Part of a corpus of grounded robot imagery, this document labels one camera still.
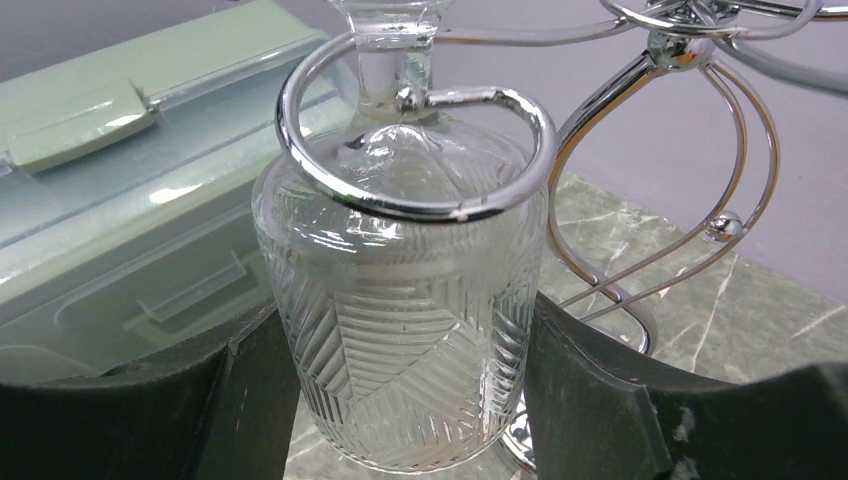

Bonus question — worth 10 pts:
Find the green plastic storage box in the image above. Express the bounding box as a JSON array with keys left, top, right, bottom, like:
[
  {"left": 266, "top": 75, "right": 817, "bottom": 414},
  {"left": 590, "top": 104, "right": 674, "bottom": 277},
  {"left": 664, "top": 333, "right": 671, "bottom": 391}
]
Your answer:
[{"left": 1, "top": 1, "right": 328, "bottom": 385}]

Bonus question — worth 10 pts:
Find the clear ribbed wine glass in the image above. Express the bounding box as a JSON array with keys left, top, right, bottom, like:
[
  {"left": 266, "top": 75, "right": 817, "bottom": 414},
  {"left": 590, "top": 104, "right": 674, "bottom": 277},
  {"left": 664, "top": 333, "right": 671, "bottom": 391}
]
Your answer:
[{"left": 252, "top": 1, "right": 556, "bottom": 474}]

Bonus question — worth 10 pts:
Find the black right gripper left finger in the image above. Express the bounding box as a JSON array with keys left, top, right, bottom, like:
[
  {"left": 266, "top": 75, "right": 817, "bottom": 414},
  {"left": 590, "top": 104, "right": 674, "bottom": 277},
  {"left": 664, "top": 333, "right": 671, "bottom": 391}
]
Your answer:
[{"left": 1, "top": 301, "right": 299, "bottom": 479}]

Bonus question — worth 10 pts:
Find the chrome wine glass rack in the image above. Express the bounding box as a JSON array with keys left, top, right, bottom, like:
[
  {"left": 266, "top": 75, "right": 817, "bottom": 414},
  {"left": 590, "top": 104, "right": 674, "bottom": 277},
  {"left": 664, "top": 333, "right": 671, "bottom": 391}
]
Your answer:
[{"left": 252, "top": 1, "right": 847, "bottom": 479}]

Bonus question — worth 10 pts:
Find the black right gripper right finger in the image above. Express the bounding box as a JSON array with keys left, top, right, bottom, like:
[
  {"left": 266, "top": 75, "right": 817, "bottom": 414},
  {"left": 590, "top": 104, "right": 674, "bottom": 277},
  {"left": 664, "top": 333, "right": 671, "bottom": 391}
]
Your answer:
[{"left": 525, "top": 295, "right": 847, "bottom": 479}]

